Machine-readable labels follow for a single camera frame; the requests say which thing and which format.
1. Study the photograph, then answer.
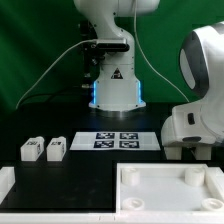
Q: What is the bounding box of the black cable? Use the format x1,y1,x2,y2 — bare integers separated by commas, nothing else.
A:
19,87,91,106

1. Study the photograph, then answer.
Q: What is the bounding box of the white marker sheet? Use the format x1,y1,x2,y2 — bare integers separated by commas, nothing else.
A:
70,131,160,151

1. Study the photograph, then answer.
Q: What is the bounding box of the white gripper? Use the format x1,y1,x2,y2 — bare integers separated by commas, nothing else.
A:
161,103,224,160

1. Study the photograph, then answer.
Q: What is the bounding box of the black camera on base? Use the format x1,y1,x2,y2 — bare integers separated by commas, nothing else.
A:
91,38,129,52

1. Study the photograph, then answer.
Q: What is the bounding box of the white cable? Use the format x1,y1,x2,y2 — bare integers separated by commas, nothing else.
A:
15,39,98,110

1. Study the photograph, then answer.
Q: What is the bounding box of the white square tabletop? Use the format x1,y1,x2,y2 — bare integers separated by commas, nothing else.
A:
116,163,224,212

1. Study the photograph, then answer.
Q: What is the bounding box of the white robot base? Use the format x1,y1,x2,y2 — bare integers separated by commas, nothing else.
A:
73,0,160,113

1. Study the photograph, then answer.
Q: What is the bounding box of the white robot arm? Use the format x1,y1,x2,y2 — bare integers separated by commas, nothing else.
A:
161,21,224,160

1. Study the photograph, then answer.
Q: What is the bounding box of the white obstacle fence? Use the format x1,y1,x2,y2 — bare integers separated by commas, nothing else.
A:
0,166,224,224

